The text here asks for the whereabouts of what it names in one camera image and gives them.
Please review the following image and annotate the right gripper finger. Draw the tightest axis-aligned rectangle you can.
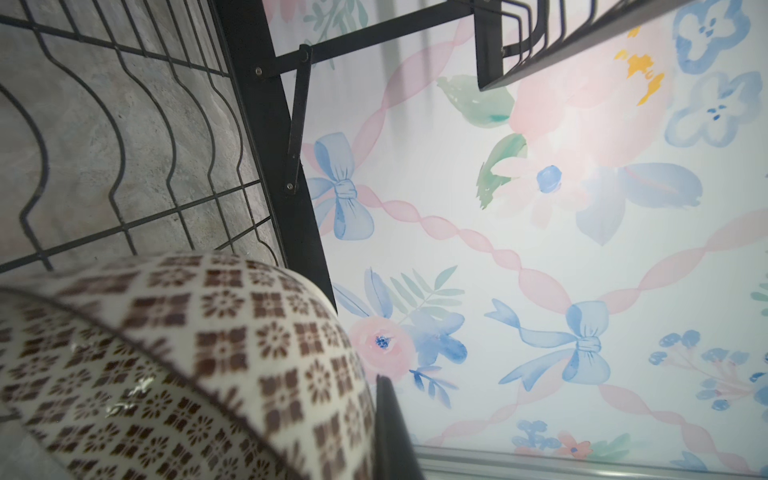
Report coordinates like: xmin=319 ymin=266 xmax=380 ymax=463
xmin=374 ymin=375 xmax=425 ymax=480

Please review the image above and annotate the brown checker pattern bowl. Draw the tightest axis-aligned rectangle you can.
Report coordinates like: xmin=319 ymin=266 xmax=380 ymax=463
xmin=1 ymin=252 xmax=375 ymax=479

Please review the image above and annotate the black wire dish rack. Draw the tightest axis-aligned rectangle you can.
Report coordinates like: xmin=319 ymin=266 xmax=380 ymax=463
xmin=1 ymin=1 xmax=690 ymax=294

